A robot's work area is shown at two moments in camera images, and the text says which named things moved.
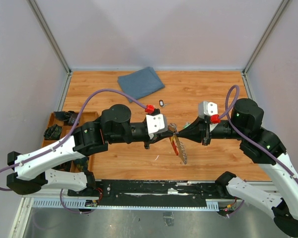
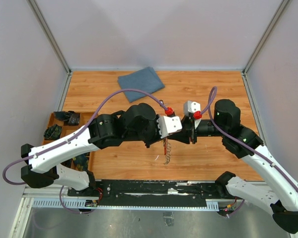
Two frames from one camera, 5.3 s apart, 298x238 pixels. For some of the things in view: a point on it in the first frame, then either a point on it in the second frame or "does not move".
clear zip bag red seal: [178, 145] -> [167, 148]
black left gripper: [162, 136] does not move
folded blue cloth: [140, 83] does not move
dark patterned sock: [70, 116] does not move
